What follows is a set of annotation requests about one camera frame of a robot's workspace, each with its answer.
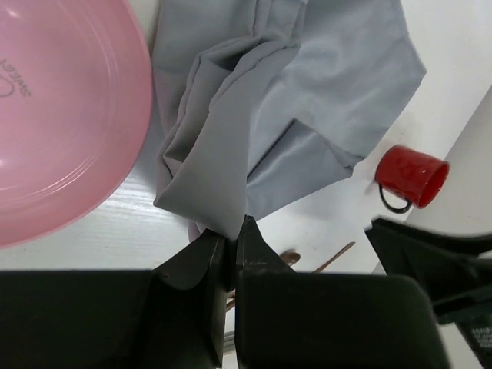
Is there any copper knife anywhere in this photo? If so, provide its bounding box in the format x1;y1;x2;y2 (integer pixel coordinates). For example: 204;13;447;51
314;241;356;273

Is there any pink plate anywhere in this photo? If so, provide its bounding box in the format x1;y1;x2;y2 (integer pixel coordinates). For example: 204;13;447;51
1;1;152;247

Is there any red mug black handle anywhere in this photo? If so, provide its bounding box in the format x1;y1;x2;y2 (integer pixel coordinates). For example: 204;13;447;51
374;145;450;214

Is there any brown wooden spoon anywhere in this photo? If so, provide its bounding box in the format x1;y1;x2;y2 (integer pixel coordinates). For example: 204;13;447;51
225;249;301;312

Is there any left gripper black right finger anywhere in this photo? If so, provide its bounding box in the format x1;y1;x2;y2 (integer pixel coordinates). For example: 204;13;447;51
235;216;446;368

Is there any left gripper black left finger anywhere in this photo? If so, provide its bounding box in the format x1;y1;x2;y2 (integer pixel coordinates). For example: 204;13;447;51
1;231;225;368

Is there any grey cloth placemat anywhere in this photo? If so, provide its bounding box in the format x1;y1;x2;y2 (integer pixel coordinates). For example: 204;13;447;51
152;1;426;240

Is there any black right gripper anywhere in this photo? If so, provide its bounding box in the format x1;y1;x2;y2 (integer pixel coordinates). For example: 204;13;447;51
365;218;491;323

